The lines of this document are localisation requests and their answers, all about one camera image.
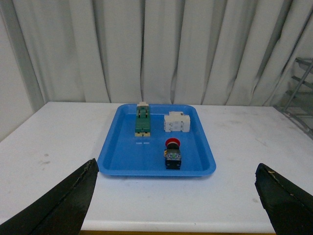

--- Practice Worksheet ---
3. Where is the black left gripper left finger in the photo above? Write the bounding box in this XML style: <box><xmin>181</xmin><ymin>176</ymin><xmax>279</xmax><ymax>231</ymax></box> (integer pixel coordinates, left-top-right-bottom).
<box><xmin>0</xmin><ymin>159</ymin><xmax>99</xmax><ymax>235</ymax></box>

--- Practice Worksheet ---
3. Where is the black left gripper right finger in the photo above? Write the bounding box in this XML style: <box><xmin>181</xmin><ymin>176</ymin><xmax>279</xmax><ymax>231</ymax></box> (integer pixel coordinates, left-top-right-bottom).
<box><xmin>255</xmin><ymin>163</ymin><xmax>313</xmax><ymax>235</ymax></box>

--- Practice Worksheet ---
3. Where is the red emergency stop button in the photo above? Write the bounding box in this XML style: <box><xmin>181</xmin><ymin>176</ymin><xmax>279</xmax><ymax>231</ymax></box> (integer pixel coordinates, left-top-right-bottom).
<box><xmin>164</xmin><ymin>138</ymin><xmax>182</xmax><ymax>170</ymax></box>

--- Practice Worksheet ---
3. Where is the silver mesh three-tier rack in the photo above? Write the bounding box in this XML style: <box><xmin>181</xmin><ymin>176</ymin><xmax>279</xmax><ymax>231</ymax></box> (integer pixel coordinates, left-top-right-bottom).
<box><xmin>274</xmin><ymin>57</ymin><xmax>313</xmax><ymax>139</ymax></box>

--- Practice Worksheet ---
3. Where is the blue plastic tray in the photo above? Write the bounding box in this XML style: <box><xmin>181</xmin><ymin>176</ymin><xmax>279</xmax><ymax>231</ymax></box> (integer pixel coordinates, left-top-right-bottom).
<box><xmin>97</xmin><ymin>104</ymin><xmax>216</xmax><ymax>177</ymax></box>

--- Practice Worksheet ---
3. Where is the green terminal block component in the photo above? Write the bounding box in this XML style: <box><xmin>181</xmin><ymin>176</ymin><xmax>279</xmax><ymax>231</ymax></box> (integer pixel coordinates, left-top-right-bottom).
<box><xmin>134</xmin><ymin>102</ymin><xmax>151</xmax><ymax>137</ymax></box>

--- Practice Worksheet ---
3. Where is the white circuit breaker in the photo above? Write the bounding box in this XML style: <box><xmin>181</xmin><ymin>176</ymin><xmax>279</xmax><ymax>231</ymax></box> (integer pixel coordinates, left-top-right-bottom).
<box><xmin>164</xmin><ymin>111</ymin><xmax>191</xmax><ymax>132</ymax></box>

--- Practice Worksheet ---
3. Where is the white curtain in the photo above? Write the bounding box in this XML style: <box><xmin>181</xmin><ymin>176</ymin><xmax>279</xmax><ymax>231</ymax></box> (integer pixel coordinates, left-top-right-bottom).
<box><xmin>0</xmin><ymin>0</ymin><xmax>313</xmax><ymax>141</ymax></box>

